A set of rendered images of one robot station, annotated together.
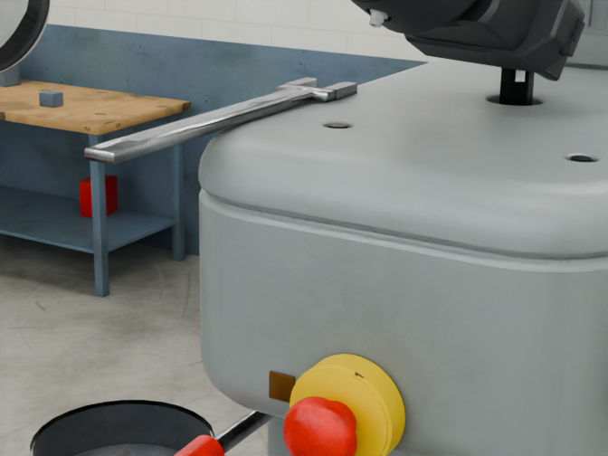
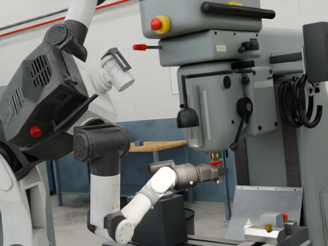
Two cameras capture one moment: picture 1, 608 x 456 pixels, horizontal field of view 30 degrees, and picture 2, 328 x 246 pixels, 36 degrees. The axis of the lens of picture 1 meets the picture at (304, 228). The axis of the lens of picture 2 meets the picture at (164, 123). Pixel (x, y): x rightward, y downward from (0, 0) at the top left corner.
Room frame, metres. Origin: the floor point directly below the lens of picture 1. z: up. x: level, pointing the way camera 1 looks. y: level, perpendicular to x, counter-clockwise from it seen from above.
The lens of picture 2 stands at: (-1.12, -0.29, 1.53)
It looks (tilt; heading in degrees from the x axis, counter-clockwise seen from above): 3 degrees down; 10
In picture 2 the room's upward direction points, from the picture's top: 6 degrees counter-clockwise
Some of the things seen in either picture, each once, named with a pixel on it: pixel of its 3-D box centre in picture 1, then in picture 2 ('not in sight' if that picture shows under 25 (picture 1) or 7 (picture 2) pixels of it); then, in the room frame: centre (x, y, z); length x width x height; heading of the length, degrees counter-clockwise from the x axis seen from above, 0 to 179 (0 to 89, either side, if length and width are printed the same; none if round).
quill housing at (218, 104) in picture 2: not in sight; (211, 106); (0.74, -0.14, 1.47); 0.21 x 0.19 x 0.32; 60
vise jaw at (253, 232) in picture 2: not in sight; (264, 234); (0.59, -0.29, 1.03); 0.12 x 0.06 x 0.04; 59
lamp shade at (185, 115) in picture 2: not in sight; (187, 117); (0.50, -0.08, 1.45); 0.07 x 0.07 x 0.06
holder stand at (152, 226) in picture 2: not in sight; (156, 216); (0.90, 0.14, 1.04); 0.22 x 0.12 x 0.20; 52
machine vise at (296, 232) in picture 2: not in sight; (269, 242); (0.61, -0.30, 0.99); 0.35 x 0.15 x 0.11; 149
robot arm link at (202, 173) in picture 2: not in sight; (195, 175); (0.68, -0.06, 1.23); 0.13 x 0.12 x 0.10; 37
